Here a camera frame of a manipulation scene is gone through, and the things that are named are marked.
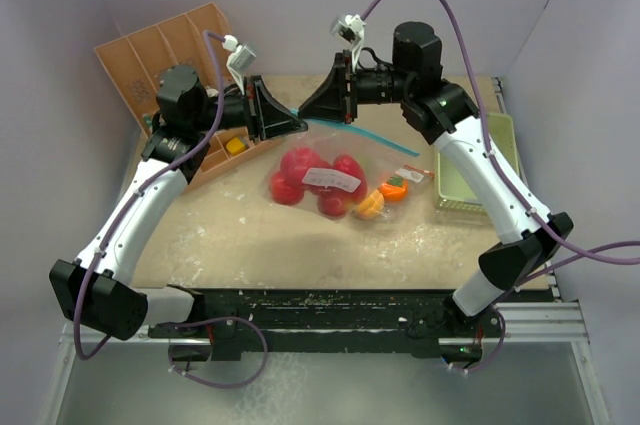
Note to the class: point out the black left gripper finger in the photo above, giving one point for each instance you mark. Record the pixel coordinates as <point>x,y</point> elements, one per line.
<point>269,107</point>
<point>281,125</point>

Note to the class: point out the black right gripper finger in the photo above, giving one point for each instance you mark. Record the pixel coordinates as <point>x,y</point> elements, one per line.
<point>323,107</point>
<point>333,86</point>

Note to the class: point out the fake yellow orange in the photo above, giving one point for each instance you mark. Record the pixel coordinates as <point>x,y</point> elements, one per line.
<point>371,207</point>

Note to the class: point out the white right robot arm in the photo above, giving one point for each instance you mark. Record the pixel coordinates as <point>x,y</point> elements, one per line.
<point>448,119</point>

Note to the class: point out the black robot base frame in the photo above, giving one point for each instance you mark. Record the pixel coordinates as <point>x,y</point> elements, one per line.
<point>422,323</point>

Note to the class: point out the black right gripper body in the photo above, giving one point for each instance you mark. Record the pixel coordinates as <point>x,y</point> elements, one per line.
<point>351,78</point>

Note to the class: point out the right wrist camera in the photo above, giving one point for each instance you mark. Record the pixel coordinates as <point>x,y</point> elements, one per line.
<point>350,28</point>

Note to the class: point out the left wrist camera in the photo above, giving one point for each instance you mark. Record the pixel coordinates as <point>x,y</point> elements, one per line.
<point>241,55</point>

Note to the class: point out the yellow grey block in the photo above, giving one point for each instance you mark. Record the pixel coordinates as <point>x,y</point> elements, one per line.
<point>236,146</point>

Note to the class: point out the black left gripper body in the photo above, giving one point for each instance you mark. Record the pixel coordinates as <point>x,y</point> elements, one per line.
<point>251,109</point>

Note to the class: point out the clear bag blue zipper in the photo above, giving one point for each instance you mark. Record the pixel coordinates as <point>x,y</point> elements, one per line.
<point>327,191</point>

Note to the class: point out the pink desk organizer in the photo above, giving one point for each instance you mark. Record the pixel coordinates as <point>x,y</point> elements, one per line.
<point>135,63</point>

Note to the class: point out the green perforated basket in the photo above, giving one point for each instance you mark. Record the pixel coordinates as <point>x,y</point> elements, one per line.
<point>465,178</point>

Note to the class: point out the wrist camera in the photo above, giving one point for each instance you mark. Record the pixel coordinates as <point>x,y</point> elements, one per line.
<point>241,55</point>
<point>350,28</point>

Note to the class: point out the red fake pepper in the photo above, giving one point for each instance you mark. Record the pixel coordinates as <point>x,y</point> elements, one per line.
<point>348,165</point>

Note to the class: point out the red yellow fake apple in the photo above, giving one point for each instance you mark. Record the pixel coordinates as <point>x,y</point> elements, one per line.
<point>282,192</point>

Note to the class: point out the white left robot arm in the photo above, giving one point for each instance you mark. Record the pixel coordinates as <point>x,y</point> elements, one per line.
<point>94,289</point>

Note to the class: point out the clear bag red zipper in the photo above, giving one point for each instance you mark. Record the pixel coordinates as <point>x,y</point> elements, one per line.
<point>417,179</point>

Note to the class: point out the fake orange persimmon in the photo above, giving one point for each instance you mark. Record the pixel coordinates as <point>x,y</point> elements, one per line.
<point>394,189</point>

